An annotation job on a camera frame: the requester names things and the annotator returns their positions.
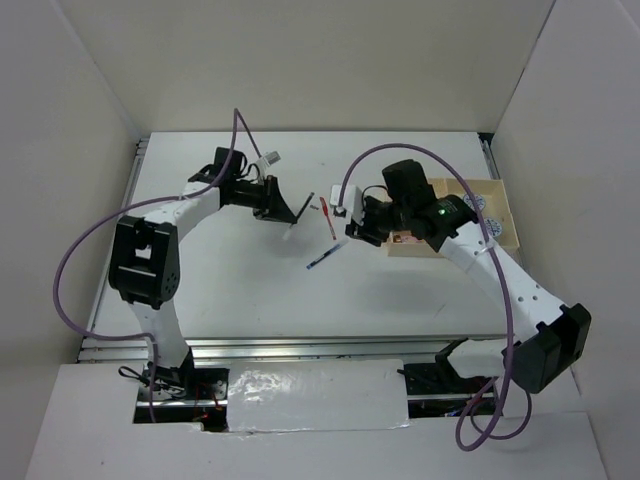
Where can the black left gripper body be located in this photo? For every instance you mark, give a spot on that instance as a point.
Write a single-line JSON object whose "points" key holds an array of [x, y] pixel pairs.
{"points": [[259, 212]]}

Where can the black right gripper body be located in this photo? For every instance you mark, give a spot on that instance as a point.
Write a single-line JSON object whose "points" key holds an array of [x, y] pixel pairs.
{"points": [[379, 220]]}

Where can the pink capped marker bottle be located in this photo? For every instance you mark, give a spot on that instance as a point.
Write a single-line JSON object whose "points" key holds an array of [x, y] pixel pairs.
{"points": [[401, 238]]}

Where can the black gel pen clear cap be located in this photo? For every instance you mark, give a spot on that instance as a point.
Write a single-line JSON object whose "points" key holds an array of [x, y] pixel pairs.
{"points": [[305, 205]]}

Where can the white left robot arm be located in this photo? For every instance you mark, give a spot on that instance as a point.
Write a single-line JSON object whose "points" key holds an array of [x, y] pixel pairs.
{"points": [[145, 266]]}

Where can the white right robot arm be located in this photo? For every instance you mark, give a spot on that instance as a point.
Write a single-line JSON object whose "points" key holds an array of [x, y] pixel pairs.
{"points": [[548, 335]]}

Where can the blue refill pen clear cap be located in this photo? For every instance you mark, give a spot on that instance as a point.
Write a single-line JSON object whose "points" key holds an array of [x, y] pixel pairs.
{"points": [[332, 250]]}

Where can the red gel pen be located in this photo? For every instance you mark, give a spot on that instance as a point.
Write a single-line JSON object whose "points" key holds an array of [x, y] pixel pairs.
{"points": [[325, 210]]}

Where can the wooden compartment tray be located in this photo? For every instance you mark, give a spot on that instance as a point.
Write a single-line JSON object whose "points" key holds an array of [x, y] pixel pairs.
{"points": [[497, 208]]}

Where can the silver foil sheet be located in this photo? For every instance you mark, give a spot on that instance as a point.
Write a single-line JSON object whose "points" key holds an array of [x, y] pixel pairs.
{"points": [[323, 396]]}

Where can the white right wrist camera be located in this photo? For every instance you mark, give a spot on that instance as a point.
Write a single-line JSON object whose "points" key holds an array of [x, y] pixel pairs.
{"points": [[347, 202]]}

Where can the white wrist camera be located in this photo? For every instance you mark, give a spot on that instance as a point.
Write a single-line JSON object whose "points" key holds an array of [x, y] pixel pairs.
{"points": [[268, 159], [347, 202]]}

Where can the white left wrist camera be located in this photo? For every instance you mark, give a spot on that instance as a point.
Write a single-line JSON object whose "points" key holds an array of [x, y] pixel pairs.
{"points": [[268, 159]]}

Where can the aluminium frame rail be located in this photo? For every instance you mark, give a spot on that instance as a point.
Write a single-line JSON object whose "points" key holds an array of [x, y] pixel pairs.
{"points": [[245, 292]]}

